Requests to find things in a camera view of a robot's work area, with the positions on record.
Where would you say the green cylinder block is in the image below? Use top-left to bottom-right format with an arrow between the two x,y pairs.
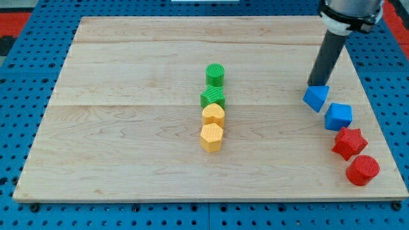
205,63 -> 225,87

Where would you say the blue cube block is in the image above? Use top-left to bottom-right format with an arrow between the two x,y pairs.
325,103 -> 353,131

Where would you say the red star block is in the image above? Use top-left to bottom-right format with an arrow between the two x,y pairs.
332,127 -> 368,160

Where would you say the light wooden board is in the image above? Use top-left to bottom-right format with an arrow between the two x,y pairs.
13,16 -> 408,203

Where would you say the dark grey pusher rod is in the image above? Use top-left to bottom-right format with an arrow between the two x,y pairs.
307,30 -> 347,86

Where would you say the blue triangle block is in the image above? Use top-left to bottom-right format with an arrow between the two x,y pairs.
303,86 -> 330,112

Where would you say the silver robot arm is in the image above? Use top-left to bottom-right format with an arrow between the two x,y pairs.
318,0 -> 384,36

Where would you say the yellow heart block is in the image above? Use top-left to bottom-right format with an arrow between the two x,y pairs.
202,103 -> 225,128

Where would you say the yellow hexagon block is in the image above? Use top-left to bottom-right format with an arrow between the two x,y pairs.
200,123 -> 224,153

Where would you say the red cylinder block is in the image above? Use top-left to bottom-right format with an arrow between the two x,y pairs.
346,155 -> 380,186

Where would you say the green star block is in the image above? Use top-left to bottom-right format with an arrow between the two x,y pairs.
200,85 -> 226,109

